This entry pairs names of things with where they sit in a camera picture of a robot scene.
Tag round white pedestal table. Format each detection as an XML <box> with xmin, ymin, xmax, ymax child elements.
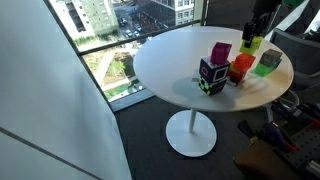
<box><xmin>132</xmin><ymin>25</ymin><xmax>295</xmax><ymax>158</ymax></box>

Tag yellow toy block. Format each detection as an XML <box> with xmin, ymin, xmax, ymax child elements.
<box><xmin>239</xmin><ymin>35</ymin><xmax>264</xmax><ymax>56</ymax></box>

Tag purple red printed block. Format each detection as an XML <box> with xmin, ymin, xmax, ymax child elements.
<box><xmin>227</xmin><ymin>62</ymin><xmax>248</xmax><ymax>88</ymax></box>

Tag checker patterned toy block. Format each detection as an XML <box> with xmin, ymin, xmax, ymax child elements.
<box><xmin>198</xmin><ymin>75</ymin><xmax>229</xmax><ymax>97</ymax></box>

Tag black perforated tool board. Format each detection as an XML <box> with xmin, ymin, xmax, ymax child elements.
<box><xmin>274</xmin><ymin>122</ymin><xmax>320</xmax><ymax>180</ymax></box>

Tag green toy block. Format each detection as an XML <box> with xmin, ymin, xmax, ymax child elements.
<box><xmin>253</xmin><ymin>62</ymin><xmax>278</xmax><ymax>78</ymax></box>

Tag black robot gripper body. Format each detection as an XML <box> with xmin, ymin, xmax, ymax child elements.
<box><xmin>247</xmin><ymin>0</ymin><xmax>283</xmax><ymax>27</ymax></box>

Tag orange toy block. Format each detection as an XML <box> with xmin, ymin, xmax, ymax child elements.
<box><xmin>232</xmin><ymin>53</ymin><xmax>257</xmax><ymax>74</ymax></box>

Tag grey office chair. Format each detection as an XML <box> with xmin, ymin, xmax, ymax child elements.
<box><xmin>266</xmin><ymin>28</ymin><xmax>320</xmax><ymax>124</ymax></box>

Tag navy printed toy block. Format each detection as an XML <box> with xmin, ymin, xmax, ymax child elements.
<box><xmin>198</xmin><ymin>56</ymin><xmax>232</xmax><ymax>85</ymax></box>

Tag dark window frame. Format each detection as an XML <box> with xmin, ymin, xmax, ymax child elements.
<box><xmin>43</xmin><ymin>0</ymin><xmax>209</xmax><ymax>113</ymax></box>

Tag dark bar clamp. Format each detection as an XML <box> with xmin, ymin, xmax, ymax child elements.
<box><xmin>297</xmin><ymin>101</ymin><xmax>320</xmax><ymax>128</ymax></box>

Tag dark clamp with red tip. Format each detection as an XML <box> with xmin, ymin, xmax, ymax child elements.
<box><xmin>237</xmin><ymin>119</ymin><xmax>300</xmax><ymax>153</ymax></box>

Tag magenta toy block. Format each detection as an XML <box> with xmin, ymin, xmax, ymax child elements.
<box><xmin>209</xmin><ymin>41</ymin><xmax>233</xmax><ymax>66</ymax></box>

